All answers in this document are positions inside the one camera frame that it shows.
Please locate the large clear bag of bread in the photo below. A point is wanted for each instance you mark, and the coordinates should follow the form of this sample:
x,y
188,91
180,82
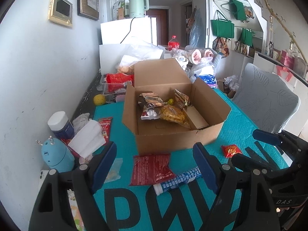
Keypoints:
x,y
142,53

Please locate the red striped snack packet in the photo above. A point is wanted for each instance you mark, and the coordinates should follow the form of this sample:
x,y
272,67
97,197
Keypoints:
x,y
105,127

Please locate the large green tote bag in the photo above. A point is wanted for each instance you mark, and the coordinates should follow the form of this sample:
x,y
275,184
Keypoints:
x,y
222,28

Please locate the green white carton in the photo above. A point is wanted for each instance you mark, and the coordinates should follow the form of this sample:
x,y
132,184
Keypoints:
x,y
120,8

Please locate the pink gift bag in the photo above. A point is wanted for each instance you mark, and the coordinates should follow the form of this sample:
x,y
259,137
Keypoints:
x,y
288,57

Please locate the small clear zip bag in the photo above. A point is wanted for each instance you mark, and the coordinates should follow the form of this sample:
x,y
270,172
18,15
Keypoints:
x,y
115,170

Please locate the clear bag of waffle cookies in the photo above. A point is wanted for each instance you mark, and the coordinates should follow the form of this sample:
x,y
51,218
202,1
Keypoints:
x,y
174,116

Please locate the silver snack packet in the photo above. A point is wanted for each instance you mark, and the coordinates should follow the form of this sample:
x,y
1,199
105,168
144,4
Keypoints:
x,y
149,114

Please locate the clear glass jar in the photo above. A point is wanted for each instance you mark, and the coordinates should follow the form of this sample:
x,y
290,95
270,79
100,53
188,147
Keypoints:
x,y
188,72

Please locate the crumpled white plastic wrap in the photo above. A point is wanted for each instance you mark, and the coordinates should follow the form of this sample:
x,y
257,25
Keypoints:
x,y
80,122

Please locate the white smartphone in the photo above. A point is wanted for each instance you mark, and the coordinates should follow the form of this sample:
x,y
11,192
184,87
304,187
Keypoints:
x,y
43,178

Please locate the grey leaf pattern chair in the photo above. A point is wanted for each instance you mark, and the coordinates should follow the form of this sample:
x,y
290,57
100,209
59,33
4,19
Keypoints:
x,y
264,96

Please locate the red plastic bag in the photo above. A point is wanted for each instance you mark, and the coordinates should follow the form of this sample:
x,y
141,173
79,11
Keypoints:
x,y
119,81

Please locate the yellow ball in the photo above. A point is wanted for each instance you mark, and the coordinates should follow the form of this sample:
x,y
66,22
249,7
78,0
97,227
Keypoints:
x,y
99,99

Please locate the red soda bottle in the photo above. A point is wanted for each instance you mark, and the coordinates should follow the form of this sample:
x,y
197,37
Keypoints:
x,y
173,44

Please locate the light blue snail gadget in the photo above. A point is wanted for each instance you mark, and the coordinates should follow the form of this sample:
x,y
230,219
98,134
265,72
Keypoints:
x,y
56,156

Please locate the white board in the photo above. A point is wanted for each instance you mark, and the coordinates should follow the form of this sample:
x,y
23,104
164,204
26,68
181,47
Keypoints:
x,y
108,57

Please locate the grey plush toy pink ears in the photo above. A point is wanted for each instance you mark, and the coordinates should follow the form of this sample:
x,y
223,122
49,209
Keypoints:
x,y
199,55

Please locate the brown entrance door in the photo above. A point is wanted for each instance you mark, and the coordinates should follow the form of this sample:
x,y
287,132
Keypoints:
x,y
158,26

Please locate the green white leaflet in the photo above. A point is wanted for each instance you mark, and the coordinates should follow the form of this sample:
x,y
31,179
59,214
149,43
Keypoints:
x,y
75,209

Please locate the blue white tissue package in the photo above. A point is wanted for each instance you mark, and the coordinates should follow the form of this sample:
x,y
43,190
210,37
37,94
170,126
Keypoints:
x,y
207,80

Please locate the cardboard box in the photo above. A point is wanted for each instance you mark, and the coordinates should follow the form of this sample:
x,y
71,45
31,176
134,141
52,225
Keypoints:
x,y
168,139

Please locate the clear plastic bin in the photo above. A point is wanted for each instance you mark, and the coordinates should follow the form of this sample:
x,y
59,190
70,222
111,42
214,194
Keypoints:
x,y
104,89

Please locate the crumpled clear plastic bag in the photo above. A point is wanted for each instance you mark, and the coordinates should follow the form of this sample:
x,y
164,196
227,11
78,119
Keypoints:
x,y
232,81

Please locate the small white appliance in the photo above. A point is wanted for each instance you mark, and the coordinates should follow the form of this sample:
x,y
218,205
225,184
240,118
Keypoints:
x,y
181,60

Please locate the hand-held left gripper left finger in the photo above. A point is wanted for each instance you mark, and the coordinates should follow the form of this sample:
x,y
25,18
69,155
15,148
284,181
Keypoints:
x,y
104,166

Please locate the patterned tote bag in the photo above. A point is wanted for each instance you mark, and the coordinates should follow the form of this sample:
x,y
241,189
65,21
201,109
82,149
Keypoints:
x,y
220,48

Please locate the white tissue pack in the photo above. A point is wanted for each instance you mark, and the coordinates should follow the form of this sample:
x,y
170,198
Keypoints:
x,y
86,139

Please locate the green brown peanut packet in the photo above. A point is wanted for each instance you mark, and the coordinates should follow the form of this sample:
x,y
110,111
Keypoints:
x,y
181,98

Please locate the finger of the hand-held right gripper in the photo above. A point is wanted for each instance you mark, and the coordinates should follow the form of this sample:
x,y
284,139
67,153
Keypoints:
x,y
267,136
255,163

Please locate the white refrigerator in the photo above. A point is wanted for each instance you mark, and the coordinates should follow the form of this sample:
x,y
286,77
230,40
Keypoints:
x,y
113,32

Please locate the blue jar with white cap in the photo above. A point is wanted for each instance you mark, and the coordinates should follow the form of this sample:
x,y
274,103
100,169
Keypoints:
x,y
60,125

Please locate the bamboo branch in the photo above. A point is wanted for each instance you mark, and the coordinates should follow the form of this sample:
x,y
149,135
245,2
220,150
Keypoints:
x,y
279,20

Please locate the gold wall intercom panel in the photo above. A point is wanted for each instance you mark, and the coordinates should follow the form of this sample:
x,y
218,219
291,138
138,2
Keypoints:
x,y
61,8

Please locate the blue white biscuit tube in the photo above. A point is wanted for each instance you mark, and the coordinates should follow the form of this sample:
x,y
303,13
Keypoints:
x,y
178,180

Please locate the red white snack packet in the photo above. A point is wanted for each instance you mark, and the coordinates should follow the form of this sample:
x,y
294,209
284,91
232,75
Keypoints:
x,y
151,169

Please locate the brown patterned snack packet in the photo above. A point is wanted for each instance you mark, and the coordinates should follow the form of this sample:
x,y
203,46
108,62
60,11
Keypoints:
x,y
151,99

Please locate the pale green electric kettle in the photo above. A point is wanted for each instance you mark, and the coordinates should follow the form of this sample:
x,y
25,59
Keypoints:
x,y
137,6

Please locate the small green tote bag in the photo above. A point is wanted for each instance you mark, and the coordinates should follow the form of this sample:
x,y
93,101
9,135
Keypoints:
x,y
247,38

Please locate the hanging clear plastic cover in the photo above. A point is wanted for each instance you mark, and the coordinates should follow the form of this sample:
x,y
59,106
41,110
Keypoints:
x,y
197,31

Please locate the small red candy packet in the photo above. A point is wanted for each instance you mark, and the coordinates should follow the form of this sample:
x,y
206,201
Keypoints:
x,y
231,151

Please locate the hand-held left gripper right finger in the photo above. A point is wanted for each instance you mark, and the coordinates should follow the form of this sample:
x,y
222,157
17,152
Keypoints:
x,y
204,166

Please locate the teal mat with black letters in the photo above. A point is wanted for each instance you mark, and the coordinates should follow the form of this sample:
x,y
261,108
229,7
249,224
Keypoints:
x,y
240,130

